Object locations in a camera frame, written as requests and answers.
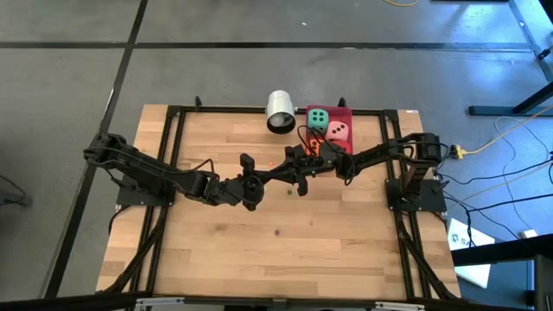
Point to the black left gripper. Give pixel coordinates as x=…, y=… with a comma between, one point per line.
x=246, y=190

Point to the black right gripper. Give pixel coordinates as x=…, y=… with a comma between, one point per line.
x=324, y=164

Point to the large orange plush die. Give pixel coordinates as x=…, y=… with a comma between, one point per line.
x=313, y=149

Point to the large green plush die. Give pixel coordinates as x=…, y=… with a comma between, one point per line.
x=318, y=119

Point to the large pink plush die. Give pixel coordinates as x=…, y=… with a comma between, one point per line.
x=338, y=131

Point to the pink translucent plastic bin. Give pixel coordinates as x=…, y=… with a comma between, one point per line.
x=341, y=113

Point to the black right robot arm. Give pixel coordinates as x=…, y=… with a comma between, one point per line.
x=380, y=151

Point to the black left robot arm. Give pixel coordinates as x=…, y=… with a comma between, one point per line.
x=142, y=166

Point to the white cylinder cup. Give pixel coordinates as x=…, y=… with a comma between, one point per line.
x=281, y=103

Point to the white cardboard box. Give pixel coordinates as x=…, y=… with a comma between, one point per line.
x=473, y=268

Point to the black desk leg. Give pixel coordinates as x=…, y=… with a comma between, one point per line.
x=492, y=111

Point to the black side table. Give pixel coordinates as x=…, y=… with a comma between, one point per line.
x=501, y=255

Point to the black crossbeam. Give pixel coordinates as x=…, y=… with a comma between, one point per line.
x=65, y=302

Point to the white power adapter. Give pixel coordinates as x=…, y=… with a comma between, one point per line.
x=528, y=234

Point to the grey metal foot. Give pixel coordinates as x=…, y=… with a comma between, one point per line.
x=13, y=199

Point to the grey metal desk beam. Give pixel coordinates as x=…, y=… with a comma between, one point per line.
x=532, y=36

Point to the black aluminium table frame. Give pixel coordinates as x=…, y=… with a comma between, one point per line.
x=203, y=108

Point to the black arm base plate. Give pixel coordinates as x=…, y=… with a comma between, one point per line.
x=129, y=199
x=436, y=204

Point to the silver metal bracket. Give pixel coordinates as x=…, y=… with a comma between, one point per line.
x=399, y=306
x=160, y=302

